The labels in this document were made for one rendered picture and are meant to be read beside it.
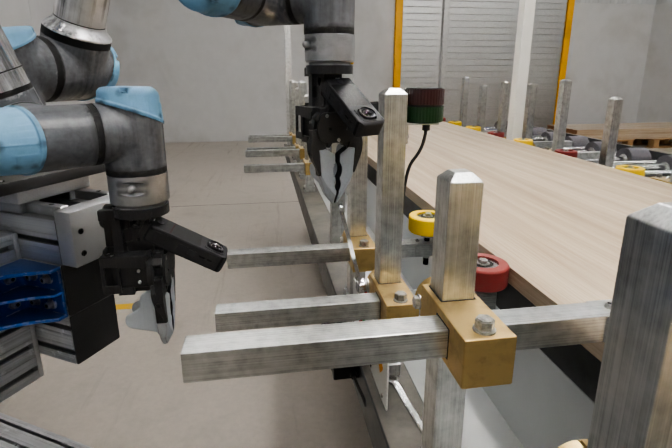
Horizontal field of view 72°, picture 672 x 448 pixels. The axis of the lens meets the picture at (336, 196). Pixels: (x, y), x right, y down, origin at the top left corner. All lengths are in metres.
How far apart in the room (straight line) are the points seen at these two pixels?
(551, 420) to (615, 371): 0.51
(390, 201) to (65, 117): 0.44
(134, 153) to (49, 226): 0.26
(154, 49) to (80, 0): 7.54
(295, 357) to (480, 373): 0.17
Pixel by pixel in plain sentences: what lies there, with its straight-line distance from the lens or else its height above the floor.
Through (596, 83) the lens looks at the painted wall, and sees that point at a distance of 10.46.
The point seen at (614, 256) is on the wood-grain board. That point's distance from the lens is 0.90.
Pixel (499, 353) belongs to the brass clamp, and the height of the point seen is 0.96.
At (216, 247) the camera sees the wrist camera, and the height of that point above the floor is 0.96.
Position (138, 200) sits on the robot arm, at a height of 1.04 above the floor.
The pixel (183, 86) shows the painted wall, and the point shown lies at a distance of 8.43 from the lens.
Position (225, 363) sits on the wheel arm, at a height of 0.95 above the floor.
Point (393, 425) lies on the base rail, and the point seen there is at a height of 0.70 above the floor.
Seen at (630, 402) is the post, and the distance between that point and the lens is 0.29.
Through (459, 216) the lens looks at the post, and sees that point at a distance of 0.47.
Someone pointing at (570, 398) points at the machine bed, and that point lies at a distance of 0.74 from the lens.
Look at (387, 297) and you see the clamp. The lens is 0.72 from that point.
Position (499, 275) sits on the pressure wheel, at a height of 0.90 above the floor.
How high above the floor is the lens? 1.20
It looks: 15 degrees down
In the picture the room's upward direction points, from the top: straight up
